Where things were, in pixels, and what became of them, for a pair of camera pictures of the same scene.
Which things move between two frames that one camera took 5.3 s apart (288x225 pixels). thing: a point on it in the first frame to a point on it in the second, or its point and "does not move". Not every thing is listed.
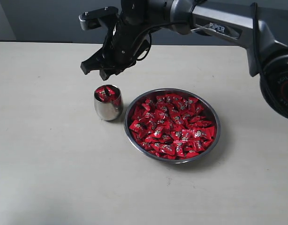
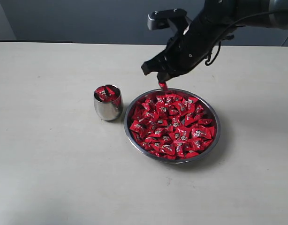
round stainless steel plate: (172, 125) does not move
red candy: (104, 93) does not move
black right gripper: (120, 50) to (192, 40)
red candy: (207, 133) does not move
